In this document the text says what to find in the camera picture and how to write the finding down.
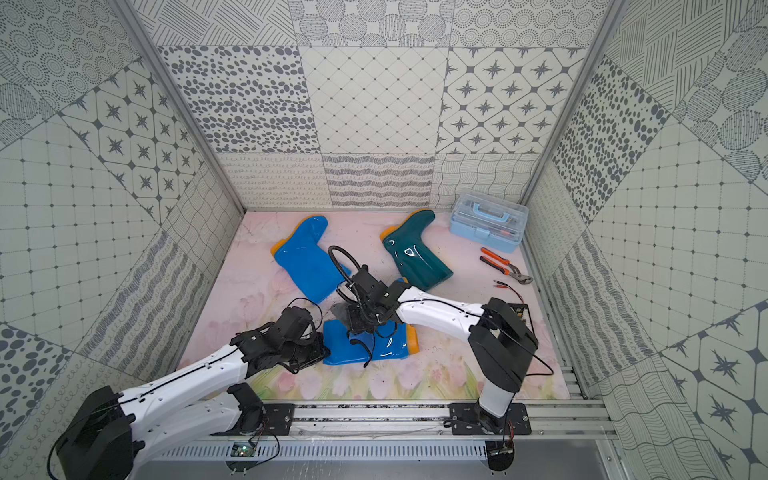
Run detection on grey blue microfibre cloth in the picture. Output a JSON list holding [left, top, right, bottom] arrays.
[[331, 303, 376, 368]]

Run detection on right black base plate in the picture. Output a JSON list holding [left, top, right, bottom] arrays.
[[443, 402, 532, 436]]

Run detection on orange handled pliers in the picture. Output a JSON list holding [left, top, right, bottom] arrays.
[[479, 247, 533, 285]]

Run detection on light blue plastic toolbox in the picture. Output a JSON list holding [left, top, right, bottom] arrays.
[[449, 191, 529, 253]]

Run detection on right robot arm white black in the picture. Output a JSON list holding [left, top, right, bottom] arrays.
[[327, 245, 538, 421]]

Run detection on blue rubber boot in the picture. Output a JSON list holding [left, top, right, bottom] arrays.
[[271, 215, 344, 303], [323, 300, 419, 367]]

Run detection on green rubber boot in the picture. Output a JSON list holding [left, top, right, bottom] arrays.
[[380, 209, 453, 291]]

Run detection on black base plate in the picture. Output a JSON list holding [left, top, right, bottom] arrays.
[[237, 403, 296, 437], [443, 402, 532, 436]]

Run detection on red black cable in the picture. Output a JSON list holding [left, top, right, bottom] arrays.
[[493, 280, 529, 307]]

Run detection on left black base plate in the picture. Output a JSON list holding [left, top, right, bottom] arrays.
[[237, 403, 296, 437]]

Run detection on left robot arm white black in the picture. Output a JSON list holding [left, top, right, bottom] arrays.
[[48, 306, 330, 479]]

